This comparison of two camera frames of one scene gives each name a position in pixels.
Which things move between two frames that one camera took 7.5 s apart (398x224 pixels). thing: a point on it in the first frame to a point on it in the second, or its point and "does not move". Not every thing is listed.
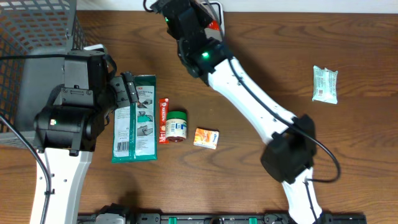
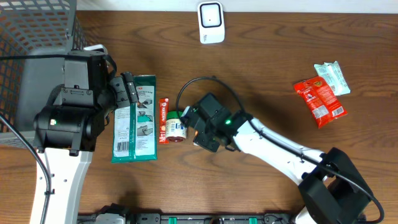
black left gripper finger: (130, 86) does not move
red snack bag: (214, 25) to (321, 101)
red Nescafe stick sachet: (163, 110) does not move
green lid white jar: (176, 126) does not move
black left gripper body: (118, 91) does not move
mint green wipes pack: (324, 85) to (333, 73)
